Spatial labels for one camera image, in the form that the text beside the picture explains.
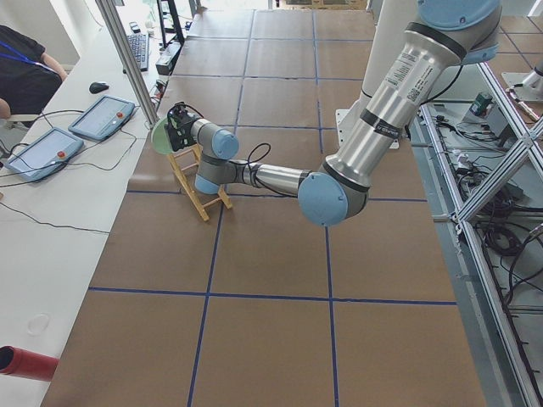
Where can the person in black shirt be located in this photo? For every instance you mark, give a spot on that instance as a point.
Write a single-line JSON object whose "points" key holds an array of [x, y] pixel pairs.
{"points": [[29, 75]]}

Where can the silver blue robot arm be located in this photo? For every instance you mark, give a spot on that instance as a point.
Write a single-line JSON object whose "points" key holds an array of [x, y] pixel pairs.
{"points": [[444, 34]]}

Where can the grey teach pendant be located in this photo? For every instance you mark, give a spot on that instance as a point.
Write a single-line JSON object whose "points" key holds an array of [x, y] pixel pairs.
{"points": [[103, 118], [45, 155]]}

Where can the black computer mouse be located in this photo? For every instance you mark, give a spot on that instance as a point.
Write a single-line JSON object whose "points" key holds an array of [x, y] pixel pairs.
{"points": [[97, 87]]}

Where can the wooden dish rack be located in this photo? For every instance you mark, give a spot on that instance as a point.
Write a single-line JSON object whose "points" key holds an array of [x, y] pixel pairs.
{"points": [[199, 183]]}

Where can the black box with label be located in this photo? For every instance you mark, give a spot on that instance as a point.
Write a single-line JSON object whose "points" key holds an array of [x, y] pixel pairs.
{"points": [[167, 60]]}

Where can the power strip with plugs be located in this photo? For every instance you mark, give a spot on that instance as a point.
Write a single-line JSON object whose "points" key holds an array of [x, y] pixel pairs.
{"points": [[158, 90]]}

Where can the far grey teach pendant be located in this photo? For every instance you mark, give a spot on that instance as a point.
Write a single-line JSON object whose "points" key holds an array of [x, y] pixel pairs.
{"points": [[103, 118]]}

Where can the black computer keyboard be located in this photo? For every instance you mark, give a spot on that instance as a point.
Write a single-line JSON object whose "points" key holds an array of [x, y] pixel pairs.
{"points": [[139, 44]]}

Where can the aluminium frame right rail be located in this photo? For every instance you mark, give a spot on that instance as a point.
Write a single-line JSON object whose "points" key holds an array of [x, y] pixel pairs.
{"points": [[484, 179]]}

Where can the near grey teach pendant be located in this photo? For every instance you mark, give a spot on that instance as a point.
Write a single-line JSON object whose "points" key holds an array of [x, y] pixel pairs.
{"points": [[45, 155]]}

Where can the red cylinder tube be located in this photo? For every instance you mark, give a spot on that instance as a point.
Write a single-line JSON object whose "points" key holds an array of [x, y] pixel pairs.
{"points": [[26, 364]]}

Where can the light green round plate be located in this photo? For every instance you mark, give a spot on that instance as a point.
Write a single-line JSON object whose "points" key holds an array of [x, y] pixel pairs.
{"points": [[160, 139]]}

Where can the green electrical device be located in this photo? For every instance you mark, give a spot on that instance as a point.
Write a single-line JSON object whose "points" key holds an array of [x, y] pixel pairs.
{"points": [[480, 104]]}

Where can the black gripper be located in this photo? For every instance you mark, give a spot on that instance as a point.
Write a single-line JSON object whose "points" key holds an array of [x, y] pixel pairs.
{"points": [[178, 136]]}

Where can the aluminium frame post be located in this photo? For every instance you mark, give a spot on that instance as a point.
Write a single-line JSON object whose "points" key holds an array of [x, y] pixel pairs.
{"points": [[117, 32]]}

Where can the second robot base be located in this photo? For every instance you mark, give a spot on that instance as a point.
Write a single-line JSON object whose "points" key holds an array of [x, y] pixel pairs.
{"points": [[525, 87]]}

